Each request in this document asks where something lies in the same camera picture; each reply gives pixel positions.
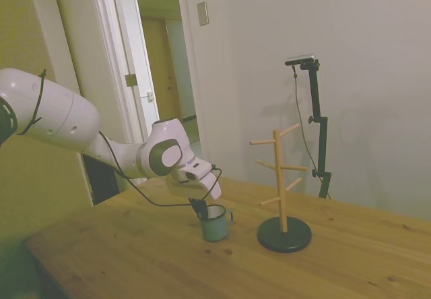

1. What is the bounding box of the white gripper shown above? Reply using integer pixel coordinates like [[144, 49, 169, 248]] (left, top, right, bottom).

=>
[[165, 172, 224, 220]]

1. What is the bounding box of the wooden mug tree black base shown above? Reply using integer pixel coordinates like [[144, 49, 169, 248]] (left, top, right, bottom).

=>
[[249, 123, 313, 254]]

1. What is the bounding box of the blue enamel mug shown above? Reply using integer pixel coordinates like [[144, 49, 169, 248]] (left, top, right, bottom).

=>
[[197, 204, 234, 243]]

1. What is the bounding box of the white open door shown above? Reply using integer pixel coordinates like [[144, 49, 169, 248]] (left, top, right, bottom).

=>
[[109, 0, 161, 145]]

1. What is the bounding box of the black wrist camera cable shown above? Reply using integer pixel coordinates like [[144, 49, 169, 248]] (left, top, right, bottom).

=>
[[98, 130, 224, 208]]

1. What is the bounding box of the dark panel behind table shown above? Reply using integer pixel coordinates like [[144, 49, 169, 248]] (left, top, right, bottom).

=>
[[81, 154, 121, 206]]

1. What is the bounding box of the grey camera on stand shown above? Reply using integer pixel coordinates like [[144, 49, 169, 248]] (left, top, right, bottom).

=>
[[284, 53, 318, 67]]

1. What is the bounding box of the beige wall switch plate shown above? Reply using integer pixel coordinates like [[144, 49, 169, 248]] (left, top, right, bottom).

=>
[[196, 1, 210, 27]]

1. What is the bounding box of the black camera stand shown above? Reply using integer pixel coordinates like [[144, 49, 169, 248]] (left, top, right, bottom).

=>
[[299, 60, 333, 199]]

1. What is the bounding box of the black cable tie strap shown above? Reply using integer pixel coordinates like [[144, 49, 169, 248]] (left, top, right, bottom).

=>
[[15, 69, 47, 136]]

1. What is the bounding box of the thin black camera cable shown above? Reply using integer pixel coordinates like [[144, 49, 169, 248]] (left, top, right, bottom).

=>
[[292, 65, 318, 169]]

